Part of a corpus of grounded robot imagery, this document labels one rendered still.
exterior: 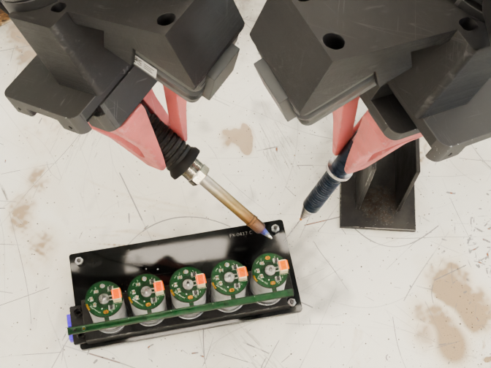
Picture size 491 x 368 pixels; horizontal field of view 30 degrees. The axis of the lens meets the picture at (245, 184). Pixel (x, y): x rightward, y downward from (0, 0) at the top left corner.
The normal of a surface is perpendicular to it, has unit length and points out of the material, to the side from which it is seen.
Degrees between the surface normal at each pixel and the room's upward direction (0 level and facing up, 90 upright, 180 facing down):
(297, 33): 71
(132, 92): 61
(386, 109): 19
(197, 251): 0
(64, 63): 90
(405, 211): 0
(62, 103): 28
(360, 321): 0
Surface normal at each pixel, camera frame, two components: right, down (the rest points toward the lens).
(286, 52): -0.81, 0.27
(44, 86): -0.36, -0.60
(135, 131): 0.83, 0.47
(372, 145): -0.87, 0.44
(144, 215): 0.04, -0.40
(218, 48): 0.75, 0.26
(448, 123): 0.33, -0.52
